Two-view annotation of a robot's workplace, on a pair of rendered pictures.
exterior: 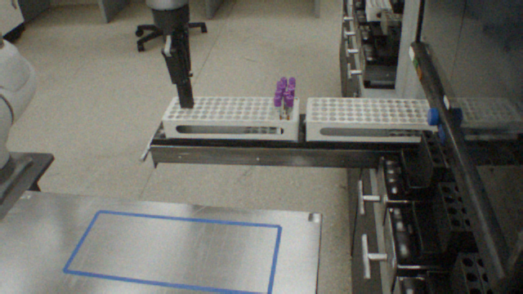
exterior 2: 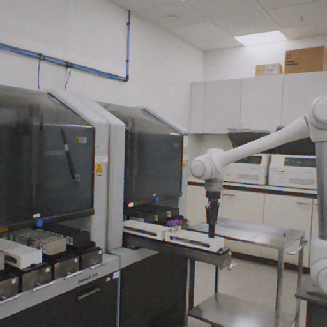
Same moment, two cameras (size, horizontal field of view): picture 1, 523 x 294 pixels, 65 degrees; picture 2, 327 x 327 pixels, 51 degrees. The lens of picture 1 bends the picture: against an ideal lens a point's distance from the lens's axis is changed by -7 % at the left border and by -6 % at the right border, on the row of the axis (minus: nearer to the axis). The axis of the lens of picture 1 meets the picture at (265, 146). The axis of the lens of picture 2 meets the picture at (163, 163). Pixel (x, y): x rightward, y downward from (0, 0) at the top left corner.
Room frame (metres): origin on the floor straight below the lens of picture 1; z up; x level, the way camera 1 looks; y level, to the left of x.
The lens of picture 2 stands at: (2.50, 0.67, 1.32)
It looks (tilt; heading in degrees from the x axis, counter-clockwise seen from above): 3 degrees down; 205
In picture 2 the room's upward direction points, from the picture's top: 2 degrees clockwise
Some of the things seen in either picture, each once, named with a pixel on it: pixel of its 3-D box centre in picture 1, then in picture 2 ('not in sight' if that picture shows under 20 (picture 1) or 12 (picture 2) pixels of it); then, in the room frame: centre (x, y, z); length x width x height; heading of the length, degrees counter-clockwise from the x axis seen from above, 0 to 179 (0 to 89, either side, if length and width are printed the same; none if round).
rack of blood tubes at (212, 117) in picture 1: (232, 119); (193, 240); (0.84, 0.07, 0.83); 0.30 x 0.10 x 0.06; 82
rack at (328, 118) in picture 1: (373, 122); (145, 230); (0.79, -0.24, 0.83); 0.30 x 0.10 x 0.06; 82
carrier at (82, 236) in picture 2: (393, 42); (80, 239); (1.17, -0.39, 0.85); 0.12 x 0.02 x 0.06; 172
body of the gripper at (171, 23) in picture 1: (173, 25); (212, 199); (0.85, 0.17, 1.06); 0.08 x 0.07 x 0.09; 172
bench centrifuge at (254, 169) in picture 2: not in sight; (251, 156); (-1.83, -0.17, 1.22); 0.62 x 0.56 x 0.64; 170
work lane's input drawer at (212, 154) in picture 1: (292, 140); (171, 245); (0.82, -0.06, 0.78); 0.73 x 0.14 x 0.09; 82
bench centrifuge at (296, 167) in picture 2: not in sight; (300, 156); (-1.74, 0.41, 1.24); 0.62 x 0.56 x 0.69; 172
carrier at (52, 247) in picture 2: (386, 23); (55, 246); (1.33, -0.41, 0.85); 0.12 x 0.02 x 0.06; 172
